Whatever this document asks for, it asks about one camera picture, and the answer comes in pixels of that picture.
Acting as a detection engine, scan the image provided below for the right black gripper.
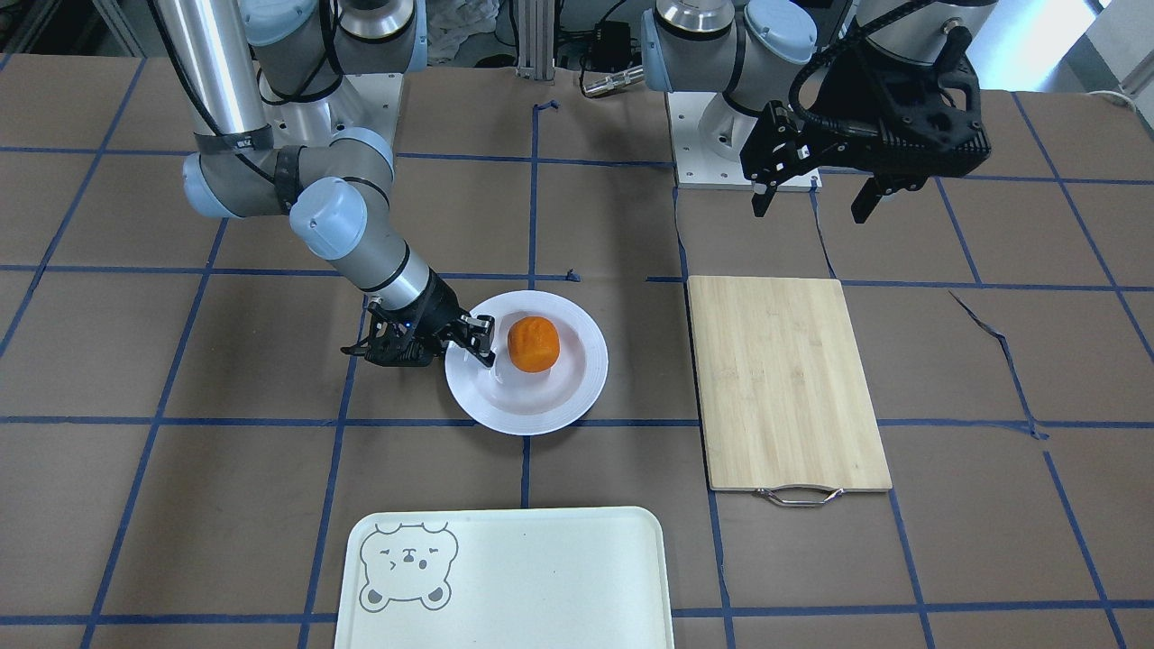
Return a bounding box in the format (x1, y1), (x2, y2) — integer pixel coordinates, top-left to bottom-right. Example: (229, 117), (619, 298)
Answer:
(340, 271), (496, 370)

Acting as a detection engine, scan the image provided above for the white round plate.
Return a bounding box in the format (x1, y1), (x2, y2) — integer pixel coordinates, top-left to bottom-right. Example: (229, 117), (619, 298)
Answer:
(444, 290), (609, 437)

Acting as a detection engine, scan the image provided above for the orange fruit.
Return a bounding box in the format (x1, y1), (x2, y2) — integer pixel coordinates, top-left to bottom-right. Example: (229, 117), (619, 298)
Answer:
(507, 315), (561, 373)

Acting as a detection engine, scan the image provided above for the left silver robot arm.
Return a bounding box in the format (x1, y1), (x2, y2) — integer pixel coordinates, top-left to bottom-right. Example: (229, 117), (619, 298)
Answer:
(640, 1), (994, 224)

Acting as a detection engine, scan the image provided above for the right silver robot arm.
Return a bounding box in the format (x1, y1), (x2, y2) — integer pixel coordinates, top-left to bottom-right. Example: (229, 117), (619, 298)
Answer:
(148, 1), (495, 367)

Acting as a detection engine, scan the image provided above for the cream bear tray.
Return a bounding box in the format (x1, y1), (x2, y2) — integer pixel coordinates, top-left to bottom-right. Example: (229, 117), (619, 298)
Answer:
(334, 506), (675, 648)

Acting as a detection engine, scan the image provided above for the bamboo cutting board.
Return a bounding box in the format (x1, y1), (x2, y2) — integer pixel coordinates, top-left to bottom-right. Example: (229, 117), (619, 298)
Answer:
(687, 275), (892, 507)

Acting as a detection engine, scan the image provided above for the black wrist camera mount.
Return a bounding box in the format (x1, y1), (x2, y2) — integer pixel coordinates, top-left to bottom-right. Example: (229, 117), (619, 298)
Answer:
(788, 25), (992, 178)

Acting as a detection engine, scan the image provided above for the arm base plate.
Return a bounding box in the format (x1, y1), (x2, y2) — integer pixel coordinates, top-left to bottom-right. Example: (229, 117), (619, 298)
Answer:
(249, 73), (404, 196)
(665, 90), (823, 192)

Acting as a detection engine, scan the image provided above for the aluminium frame post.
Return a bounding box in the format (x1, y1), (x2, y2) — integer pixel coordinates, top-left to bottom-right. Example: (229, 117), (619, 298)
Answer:
(509, 0), (557, 85)

